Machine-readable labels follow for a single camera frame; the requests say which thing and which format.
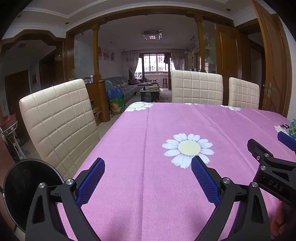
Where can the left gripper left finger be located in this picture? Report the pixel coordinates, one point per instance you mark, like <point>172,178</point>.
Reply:
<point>44,221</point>

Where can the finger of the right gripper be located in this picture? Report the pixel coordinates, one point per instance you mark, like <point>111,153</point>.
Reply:
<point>287,140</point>
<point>260,153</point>

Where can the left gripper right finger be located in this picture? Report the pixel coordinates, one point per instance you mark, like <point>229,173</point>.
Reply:
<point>251,221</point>

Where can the black trash bin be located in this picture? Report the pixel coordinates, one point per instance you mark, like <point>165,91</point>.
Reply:
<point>20,185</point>

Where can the right hand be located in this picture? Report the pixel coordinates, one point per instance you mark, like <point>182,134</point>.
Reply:
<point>282,226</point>

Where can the cream chair far right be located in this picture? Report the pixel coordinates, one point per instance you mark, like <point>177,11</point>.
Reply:
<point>243,94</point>

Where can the cream chair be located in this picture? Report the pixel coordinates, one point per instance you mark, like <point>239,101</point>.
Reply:
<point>196,87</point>
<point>243,94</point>
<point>61,125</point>

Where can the cream chair left side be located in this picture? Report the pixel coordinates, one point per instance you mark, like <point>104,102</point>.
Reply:
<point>61,125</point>

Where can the wooden door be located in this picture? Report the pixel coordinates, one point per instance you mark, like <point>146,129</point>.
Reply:
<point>278,76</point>

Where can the cardboard boxes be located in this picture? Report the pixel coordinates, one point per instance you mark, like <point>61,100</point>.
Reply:
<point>96,113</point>

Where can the white plant stand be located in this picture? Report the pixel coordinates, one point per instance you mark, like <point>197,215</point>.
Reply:
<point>8,130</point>

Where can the pink floral tablecloth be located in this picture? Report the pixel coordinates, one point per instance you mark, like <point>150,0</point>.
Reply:
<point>148,190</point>

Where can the cream chair far middle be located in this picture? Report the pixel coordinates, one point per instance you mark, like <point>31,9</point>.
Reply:
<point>196,87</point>

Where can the colourful bag on floor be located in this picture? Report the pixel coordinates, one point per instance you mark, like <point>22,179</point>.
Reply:
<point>116,101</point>

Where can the grey sofa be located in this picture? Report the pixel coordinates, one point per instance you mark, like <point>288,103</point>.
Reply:
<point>128,87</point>

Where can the coffee table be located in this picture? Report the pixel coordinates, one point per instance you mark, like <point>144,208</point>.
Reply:
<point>150,93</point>

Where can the ceiling lamp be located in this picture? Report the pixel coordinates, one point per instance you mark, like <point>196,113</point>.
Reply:
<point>152,35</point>

